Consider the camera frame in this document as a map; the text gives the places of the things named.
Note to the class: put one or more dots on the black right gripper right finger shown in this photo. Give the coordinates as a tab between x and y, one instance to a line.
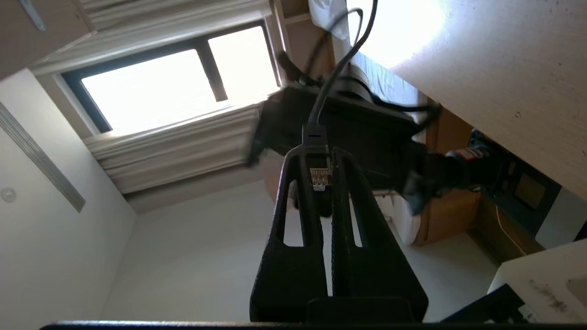
376	275

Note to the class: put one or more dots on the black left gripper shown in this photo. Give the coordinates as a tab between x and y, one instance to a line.
376	142

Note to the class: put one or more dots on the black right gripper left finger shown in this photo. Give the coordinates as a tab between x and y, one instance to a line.
289	275

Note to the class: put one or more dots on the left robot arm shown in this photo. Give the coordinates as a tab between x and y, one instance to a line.
458	169

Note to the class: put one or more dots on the white pleated curtain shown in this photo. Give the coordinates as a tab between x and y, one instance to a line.
183	146

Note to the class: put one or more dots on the dark framed window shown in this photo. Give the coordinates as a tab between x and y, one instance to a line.
151	87

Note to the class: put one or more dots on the long ceiling vent strip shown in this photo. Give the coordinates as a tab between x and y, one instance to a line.
41	158

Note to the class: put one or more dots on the round ceiling smoke detector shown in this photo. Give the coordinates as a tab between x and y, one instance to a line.
8	195

